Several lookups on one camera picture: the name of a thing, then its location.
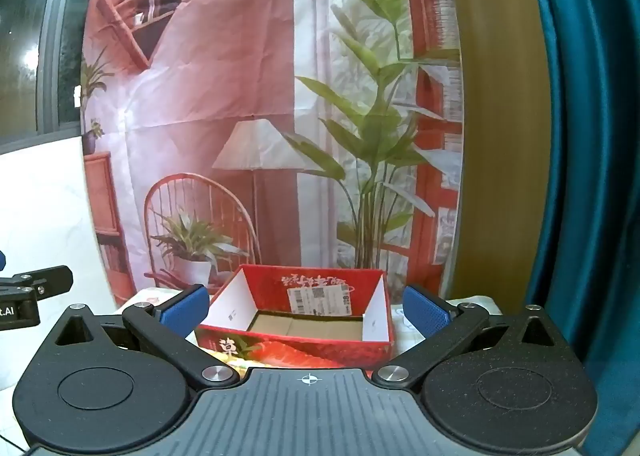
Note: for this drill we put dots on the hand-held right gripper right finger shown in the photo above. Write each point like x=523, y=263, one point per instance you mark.
x=425, y=312

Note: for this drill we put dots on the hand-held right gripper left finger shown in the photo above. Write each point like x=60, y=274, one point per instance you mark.
x=186, y=308

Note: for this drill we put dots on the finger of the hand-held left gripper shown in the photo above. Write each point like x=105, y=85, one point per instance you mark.
x=50, y=280
x=2, y=260

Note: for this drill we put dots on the red cardboard box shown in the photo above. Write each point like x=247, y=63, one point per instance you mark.
x=300, y=352

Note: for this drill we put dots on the teal curtain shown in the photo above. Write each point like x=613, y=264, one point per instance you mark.
x=590, y=136

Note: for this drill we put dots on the dark window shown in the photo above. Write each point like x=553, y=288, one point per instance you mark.
x=30, y=11

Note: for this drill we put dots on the printed room scene backdrop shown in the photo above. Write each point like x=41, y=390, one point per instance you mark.
x=225, y=61

